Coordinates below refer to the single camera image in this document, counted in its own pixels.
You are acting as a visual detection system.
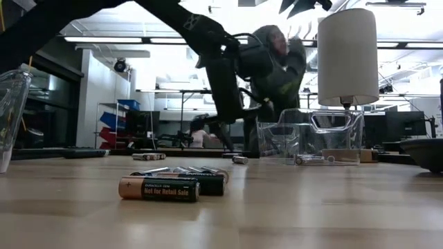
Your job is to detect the cardboard box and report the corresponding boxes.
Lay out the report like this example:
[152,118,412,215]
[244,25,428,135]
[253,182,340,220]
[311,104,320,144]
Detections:
[359,148,381,164]

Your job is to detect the small blue shelf bin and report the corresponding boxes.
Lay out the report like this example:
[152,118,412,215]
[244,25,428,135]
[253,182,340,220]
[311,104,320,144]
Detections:
[116,99,141,111]

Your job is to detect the round black bin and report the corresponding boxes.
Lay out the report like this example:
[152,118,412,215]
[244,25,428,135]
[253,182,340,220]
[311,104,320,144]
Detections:
[26,127,46,149]

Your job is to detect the metal shelf rack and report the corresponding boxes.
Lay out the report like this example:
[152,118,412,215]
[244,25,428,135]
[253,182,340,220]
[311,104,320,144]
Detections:
[93,102,129,150]

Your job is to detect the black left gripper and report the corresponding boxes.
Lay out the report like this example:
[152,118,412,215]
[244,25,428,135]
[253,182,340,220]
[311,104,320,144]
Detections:
[206,51,245,152]

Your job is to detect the large blue shelf bin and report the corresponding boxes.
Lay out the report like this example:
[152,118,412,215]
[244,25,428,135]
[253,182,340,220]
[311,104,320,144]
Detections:
[99,111,126,131]

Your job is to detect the clear plastic bin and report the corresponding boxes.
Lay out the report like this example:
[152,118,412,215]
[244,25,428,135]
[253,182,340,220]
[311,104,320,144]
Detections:
[256,108,365,167]
[0,68,34,175]

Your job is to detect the person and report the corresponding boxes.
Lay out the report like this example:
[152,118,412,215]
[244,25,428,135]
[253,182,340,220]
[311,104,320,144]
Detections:
[189,119,222,149]
[242,24,308,156]

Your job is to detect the red shelf bin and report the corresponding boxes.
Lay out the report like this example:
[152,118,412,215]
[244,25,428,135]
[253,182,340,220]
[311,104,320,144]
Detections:
[99,126,118,145]

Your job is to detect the white shade wooden base lamp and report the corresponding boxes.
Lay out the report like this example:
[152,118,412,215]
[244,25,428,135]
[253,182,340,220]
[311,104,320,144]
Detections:
[317,8,381,164]

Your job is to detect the black monitor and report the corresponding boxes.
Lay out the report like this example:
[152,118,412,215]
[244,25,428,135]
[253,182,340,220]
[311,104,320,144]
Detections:
[385,110,428,138]
[125,109,161,139]

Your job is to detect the dark glass cabinet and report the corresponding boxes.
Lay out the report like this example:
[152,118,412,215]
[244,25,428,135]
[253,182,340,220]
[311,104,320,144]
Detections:
[20,51,85,150]

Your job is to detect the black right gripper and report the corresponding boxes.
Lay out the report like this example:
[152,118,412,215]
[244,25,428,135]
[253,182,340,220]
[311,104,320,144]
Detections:
[278,0,334,19]

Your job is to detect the black metal rig frame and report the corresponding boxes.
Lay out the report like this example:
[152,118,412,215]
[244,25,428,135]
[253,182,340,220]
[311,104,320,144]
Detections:
[10,147,418,165]

